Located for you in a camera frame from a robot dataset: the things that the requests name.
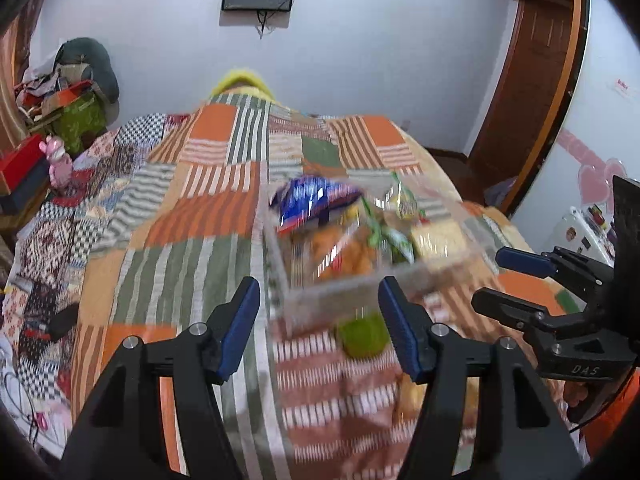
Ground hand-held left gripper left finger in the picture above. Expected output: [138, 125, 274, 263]
[60, 276, 262, 480]

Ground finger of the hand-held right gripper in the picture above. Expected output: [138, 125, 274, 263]
[495, 246, 615, 302]
[471, 287, 568, 336]

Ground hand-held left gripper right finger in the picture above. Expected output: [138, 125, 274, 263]
[377, 276, 586, 480]

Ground green jelly cup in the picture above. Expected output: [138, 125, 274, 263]
[335, 312, 391, 359]

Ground clear plastic container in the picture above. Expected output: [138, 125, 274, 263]
[262, 175, 496, 323]

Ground clear biscuit packet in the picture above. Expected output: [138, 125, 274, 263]
[410, 220, 469, 262]

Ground green candy packet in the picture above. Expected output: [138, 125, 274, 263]
[370, 210, 417, 263]

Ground clear packet of orange snacks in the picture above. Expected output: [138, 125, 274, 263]
[310, 225, 381, 281]

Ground blue snack bag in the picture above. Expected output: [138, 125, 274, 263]
[270, 176, 363, 233]

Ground person's right forearm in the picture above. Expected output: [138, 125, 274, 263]
[582, 367, 640, 463]

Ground person's right hand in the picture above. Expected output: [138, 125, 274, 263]
[562, 380, 597, 412]

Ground white mini fridge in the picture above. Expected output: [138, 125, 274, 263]
[547, 205, 618, 267]

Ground patchwork blanket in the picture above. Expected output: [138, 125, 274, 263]
[0, 92, 591, 480]

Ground brown wooden door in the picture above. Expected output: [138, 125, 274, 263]
[465, 0, 583, 211]

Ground white door with heart stickers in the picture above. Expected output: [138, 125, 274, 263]
[510, 0, 640, 271]

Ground small black device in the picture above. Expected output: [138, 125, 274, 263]
[47, 305, 82, 341]

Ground yellow pillow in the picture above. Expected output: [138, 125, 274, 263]
[210, 69, 278, 104]

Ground pink plush toy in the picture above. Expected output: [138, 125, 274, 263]
[40, 135, 74, 189]

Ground dark grey box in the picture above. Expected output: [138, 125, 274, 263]
[0, 160, 54, 217]

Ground green bag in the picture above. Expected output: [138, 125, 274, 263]
[55, 92, 109, 157]

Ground red box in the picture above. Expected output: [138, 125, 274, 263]
[0, 134, 51, 196]

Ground orange box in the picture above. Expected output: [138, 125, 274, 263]
[50, 80, 96, 107]

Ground pile of clothes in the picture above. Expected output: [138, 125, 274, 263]
[15, 62, 66, 112]

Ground striped brown curtain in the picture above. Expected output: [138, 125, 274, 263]
[0, 0, 51, 161]

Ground tangle of cables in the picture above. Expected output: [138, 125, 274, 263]
[0, 360, 51, 447]

